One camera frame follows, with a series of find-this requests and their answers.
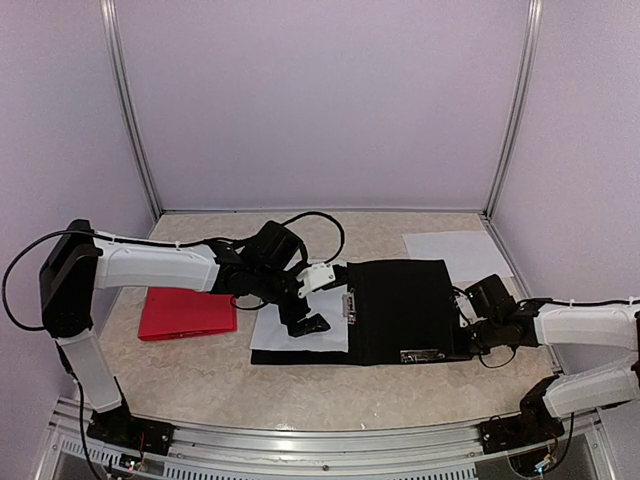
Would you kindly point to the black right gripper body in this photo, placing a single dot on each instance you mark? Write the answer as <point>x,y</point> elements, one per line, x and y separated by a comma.
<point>487,336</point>

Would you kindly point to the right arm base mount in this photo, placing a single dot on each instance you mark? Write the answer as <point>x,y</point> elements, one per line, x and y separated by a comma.
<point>501,434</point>

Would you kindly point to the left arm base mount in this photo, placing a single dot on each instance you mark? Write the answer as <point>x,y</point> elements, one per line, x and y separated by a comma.
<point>120,428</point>

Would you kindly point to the red clip file folder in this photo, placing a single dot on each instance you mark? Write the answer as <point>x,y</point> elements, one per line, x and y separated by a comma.
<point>170,314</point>

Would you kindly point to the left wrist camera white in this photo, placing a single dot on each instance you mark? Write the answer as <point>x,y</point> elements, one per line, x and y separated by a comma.
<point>314,277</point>

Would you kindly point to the white paper sheet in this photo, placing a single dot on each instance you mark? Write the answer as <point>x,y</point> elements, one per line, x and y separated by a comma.
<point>469,255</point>

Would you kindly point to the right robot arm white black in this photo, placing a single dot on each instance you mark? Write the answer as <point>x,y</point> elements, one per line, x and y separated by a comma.
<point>610,328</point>

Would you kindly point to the aluminium frame post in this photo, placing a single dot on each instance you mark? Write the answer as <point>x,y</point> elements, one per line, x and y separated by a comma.
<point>108,10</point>
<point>517,108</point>

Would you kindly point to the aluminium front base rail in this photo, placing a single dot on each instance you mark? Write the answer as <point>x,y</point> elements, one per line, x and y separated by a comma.
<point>200,451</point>

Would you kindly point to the aluminium frame post right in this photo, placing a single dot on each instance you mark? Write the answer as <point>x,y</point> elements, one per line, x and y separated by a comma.
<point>517,108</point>

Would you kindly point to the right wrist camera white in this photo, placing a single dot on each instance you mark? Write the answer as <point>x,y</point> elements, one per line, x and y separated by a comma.
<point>465,310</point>

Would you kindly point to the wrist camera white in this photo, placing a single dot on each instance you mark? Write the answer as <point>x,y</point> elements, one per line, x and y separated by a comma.
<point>314,277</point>
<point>465,310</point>

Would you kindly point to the aluminium frame post left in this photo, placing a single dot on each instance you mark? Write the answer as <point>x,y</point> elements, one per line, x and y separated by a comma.
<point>108,10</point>

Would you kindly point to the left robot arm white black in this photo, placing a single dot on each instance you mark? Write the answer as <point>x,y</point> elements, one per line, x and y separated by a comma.
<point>86,262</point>

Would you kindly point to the black clip file folder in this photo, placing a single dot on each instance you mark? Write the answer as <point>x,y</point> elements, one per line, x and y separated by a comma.
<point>400,305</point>

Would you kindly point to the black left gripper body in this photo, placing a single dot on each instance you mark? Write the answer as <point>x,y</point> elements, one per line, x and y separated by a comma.
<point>269,288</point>

